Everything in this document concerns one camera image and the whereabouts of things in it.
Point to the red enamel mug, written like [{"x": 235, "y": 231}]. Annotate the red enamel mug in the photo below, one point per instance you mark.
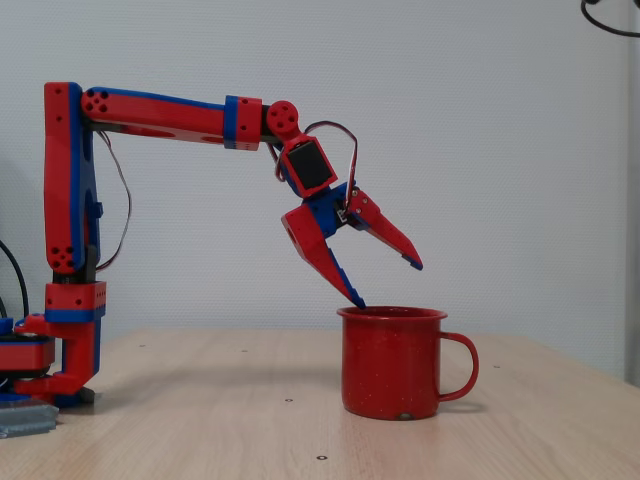
[{"x": 390, "y": 365}]

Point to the blue and red gripper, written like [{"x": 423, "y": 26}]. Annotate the blue and red gripper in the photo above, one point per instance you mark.
[{"x": 324, "y": 216}]

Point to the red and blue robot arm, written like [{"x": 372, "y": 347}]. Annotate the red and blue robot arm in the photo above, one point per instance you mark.
[{"x": 65, "y": 175}]

